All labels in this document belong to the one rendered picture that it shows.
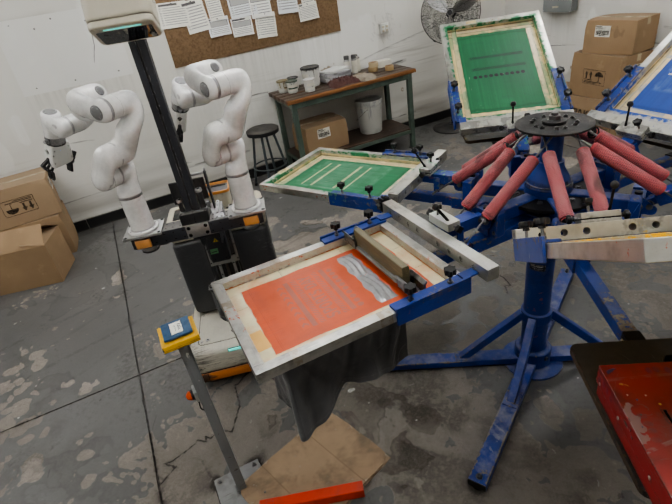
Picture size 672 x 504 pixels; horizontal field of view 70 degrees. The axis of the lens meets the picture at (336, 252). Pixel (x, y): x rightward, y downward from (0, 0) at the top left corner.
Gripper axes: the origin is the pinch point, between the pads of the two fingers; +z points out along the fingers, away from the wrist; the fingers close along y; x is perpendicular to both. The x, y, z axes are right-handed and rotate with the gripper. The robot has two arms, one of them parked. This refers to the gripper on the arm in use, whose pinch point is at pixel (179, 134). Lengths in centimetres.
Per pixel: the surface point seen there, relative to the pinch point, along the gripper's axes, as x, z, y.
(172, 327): -1, 7, -96
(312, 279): -51, -4, -82
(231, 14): -42, 84, 292
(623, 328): -130, -52, -132
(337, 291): -58, -11, -92
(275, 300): -36, -2, -91
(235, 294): -23, 7, -83
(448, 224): -98, -33, -76
